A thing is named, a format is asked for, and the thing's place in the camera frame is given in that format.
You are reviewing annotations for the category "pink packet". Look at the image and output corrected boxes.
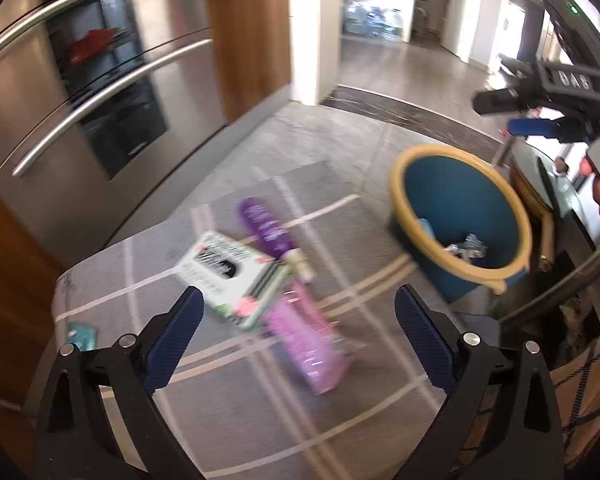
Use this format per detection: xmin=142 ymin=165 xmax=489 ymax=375
xmin=265 ymin=282 xmax=351 ymax=395

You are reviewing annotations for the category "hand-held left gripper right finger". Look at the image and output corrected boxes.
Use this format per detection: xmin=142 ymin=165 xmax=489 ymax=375
xmin=394 ymin=284 xmax=566 ymax=480

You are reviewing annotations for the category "grey plaid tablecloth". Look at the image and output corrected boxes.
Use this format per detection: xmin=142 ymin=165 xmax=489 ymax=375
xmin=50 ymin=160 xmax=501 ymax=480

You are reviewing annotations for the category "beige woven bag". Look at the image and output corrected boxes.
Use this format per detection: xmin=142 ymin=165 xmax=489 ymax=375
xmin=460 ymin=325 xmax=600 ymax=480

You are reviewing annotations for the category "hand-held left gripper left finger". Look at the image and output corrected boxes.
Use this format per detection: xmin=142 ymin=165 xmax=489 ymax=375
xmin=32 ymin=285 xmax=206 ymax=480

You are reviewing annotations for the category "wooden framed glass table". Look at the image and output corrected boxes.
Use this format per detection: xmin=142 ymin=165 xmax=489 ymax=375
xmin=500 ymin=140 xmax=600 ymax=321

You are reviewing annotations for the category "stainless steel oven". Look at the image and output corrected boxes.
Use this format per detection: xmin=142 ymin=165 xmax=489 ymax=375
xmin=0 ymin=0 xmax=228 ymax=256

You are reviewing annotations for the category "blue bin with yellow rim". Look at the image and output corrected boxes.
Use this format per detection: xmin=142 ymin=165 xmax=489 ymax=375
xmin=387 ymin=144 xmax=533 ymax=303

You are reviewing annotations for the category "pile of water bottles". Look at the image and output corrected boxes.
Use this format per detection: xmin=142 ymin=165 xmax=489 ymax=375
xmin=342 ymin=2 xmax=406 ymax=41

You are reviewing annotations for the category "blue foil packet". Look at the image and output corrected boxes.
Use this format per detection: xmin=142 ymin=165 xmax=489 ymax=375
xmin=442 ymin=232 xmax=488 ymax=261

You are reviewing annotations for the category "small teal packet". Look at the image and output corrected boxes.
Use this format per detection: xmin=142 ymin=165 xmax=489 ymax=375
xmin=64 ymin=321 xmax=98 ymax=353

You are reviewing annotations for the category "green and white box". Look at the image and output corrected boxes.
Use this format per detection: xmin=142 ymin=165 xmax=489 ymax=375
xmin=174 ymin=230 xmax=293 ymax=332

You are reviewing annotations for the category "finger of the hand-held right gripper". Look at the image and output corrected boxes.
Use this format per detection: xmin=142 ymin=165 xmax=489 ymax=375
xmin=472 ymin=85 xmax=531 ymax=116
xmin=507 ymin=117 xmax=593 ymax=143

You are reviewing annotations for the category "purple bottle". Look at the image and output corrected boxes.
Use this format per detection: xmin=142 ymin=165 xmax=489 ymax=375
xmin=236 ymin=197 xmax=317 ymax=283

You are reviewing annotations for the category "wooden kitchen cabinet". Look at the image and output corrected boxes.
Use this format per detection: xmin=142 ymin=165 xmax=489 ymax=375
xmin=0 ymin=0 xmax=293 ymax=461

